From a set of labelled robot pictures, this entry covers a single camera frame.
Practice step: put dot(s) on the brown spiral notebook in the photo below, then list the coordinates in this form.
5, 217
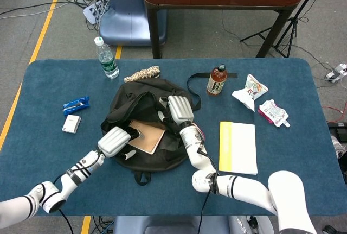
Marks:
150, 139

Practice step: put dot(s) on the grey robot torso base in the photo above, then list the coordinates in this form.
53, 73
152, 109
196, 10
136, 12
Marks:
162, 226

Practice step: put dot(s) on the white power strip with plugs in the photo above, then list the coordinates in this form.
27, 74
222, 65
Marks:
90, 12

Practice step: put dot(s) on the crumpled white snack bag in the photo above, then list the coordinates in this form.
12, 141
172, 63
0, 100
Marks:
250, 91

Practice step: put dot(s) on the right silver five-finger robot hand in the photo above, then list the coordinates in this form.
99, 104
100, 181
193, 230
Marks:
180, 109

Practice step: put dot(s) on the black fabric backpack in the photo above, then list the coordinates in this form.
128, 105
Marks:
162, 160

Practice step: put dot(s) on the small white box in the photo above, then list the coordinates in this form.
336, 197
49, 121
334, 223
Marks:
71, 123

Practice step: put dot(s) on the yellow white notepad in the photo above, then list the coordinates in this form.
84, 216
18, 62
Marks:
241, 147

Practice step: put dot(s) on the blue snack packet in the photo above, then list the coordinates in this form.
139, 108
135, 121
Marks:
76, 105

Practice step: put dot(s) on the blue felt table cover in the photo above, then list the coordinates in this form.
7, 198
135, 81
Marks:
81, 82

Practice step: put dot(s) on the clear water bottle green label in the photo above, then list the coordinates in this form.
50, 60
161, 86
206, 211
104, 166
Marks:
108, 63

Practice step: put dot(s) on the pink white drink pouch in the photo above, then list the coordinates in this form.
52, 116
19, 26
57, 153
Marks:
272, 112

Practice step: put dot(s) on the black floor equipment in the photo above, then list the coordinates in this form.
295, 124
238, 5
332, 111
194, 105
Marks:
337, 129

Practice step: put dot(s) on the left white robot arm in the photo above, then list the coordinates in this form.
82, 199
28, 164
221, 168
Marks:
78, 171

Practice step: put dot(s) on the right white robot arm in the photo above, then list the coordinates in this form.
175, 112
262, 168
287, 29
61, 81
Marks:
195, 158

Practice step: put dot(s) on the blue-grey machine base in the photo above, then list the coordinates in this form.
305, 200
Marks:
127, 22

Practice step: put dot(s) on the amber tea bottle black cap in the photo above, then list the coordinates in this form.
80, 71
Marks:
217, 82

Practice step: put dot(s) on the black tripod stand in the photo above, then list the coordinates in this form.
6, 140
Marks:
291, 27

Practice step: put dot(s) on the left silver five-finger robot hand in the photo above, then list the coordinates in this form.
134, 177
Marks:
114, 141

